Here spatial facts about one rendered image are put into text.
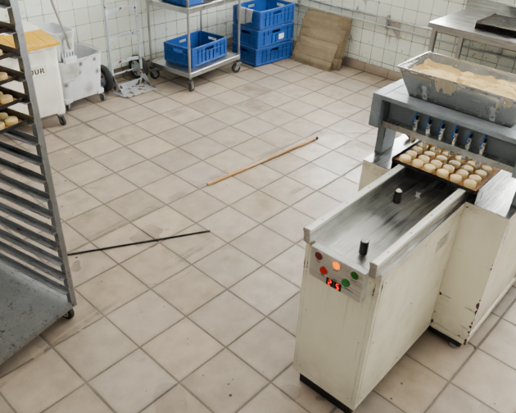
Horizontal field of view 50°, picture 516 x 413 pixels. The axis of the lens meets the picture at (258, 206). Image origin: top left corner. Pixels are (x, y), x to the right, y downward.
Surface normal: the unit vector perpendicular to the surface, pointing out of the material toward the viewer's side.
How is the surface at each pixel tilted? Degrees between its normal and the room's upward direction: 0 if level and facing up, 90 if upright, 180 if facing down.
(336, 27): 70
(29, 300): 0
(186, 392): 0
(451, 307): 90
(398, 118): 90
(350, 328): 90
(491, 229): 90
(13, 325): 0
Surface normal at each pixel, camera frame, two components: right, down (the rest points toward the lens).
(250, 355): 0.04, -0.83
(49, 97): 0.72, 0.46
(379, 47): -0.68, 0.38
